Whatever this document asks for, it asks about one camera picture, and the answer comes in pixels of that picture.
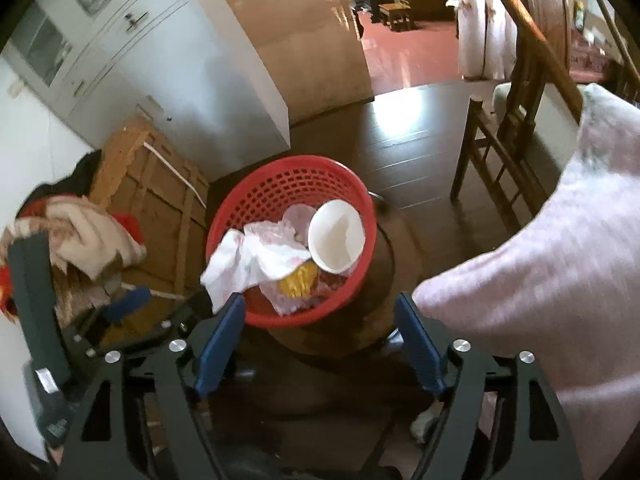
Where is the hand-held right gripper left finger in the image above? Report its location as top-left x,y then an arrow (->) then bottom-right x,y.
59,294 -> 247,480

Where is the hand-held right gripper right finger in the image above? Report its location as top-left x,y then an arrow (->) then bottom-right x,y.
395,292 -> 583,480

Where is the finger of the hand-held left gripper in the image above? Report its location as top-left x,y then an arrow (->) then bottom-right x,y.
149,291 -> 217,347
75,285 -> 153,347

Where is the white tissue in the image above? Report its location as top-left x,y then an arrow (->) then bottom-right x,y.
200,220 -> 313,313

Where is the yellow wrapper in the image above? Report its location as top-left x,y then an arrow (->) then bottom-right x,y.
279,262 -> 321,298

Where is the white paper cup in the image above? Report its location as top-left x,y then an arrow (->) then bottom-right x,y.
307,200 -> 364,275

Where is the clear floral plastic wrapper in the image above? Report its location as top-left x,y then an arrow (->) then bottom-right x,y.
282,204 -> 318,248

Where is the red plastic basket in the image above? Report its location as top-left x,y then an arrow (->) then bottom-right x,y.
206,155 -> 378,330

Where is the beige cloth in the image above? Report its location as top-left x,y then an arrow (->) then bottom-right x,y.
2,197 -> 148,281

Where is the wooden board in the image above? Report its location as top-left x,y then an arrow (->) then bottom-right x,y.
90,117 -> 211,301

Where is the black cloth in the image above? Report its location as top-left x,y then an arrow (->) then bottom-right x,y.
15,150 -> 106,211

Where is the pink floral tablecloth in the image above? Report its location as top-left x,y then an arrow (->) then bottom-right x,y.
412,82 -> 640,480

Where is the white cabinet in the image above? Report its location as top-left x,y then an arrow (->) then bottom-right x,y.
0,0 -> 292,181

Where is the brown wooden partition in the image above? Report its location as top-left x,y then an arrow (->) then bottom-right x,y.
205,0 -> 376,126

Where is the wooden armchair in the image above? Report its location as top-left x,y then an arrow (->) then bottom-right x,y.
450,0 -> 640,221

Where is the floral curtain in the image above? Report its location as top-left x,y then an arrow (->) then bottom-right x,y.
457,0 -> 521,81

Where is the small wooden stool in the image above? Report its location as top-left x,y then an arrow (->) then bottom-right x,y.
377,2 -> 413,31

